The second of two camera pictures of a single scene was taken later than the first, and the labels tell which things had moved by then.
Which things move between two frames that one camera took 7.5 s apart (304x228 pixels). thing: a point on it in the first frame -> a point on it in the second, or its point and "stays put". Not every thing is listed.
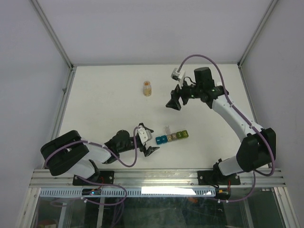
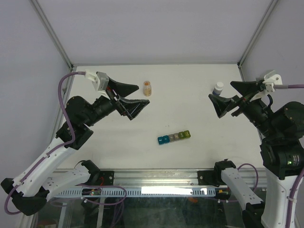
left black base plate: (106, 177) stays put
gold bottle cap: (147, 83) stays put
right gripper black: (174, 102) -> (244, 88)
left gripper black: (142, 148) -> (130, 107)
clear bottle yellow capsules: (147, 89) stays put
